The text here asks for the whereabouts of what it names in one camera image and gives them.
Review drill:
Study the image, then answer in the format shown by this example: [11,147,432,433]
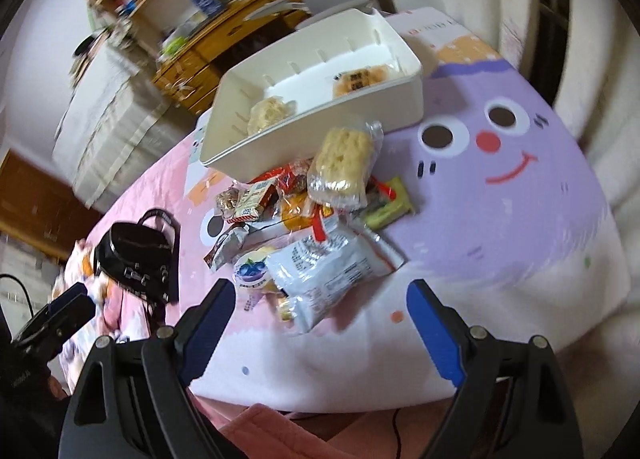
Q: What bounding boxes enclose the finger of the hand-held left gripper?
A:
[49,282,97,336]

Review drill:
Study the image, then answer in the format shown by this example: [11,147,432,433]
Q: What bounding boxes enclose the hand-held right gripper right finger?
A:
[406,279,585,459]

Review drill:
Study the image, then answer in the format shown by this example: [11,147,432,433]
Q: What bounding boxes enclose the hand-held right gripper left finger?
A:
[57,278,237,459]

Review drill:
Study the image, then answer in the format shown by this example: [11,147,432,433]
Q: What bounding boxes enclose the pink fleece clothing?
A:
[220,403,461,459]

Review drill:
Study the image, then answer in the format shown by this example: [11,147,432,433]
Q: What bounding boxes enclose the thin red snack packet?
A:
[367,176,398,202]

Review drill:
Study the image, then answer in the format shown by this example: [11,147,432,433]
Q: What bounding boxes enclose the small brown white snack box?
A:
[216,184,278,224]

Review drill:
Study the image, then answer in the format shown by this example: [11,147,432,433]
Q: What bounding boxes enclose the pink blanket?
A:
[55,131,201,390]

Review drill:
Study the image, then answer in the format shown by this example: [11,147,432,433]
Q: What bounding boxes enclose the round pale pastry packet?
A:
[246,95,297,136]

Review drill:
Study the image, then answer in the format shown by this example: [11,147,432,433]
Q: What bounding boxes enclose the cartoon printed tablecloth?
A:
[180,9,632,415]

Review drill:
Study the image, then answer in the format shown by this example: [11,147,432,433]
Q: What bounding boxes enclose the white plastic storage bin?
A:
[200,0,425,184]

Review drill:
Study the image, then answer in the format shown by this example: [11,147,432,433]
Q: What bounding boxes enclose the black handbag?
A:
[92,208,181,305]

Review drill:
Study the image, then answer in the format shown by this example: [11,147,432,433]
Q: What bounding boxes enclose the white grey snack packet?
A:
[264,219,407,336]

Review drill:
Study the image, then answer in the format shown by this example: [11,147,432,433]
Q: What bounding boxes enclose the orange bun packet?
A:
[331,66,396,98]

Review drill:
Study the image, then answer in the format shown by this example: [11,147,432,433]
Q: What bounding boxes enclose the orange snack packet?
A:
[277,194,336,235]

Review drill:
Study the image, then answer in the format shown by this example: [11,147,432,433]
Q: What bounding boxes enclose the white ruffled bed cover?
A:
[52,46,171,212]

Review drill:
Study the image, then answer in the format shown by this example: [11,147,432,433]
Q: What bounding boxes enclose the clear red pastry packet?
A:
[250,161,316,200]

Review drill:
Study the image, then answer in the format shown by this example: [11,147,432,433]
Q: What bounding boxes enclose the brown snack packet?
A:
[202,225,251,272]

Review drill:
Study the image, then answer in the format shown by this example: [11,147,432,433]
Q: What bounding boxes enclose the thin black cable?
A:
[392,409,406,459]

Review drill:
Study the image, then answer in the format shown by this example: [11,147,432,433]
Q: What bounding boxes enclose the blueberry print snack packet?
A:
[234,245,281,312]

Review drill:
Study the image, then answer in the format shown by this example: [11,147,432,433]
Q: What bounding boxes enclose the green snack packet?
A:
[362,176,417,231]

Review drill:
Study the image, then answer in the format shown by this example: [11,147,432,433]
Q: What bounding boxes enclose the green tissue pack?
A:
[160,34,190,56]

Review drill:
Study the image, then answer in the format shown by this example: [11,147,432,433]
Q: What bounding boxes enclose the wooden desk with hutch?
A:
[75,0,311,114]

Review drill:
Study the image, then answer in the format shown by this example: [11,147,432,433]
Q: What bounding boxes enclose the dark wooden cabinet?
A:
[0,149,103,260]

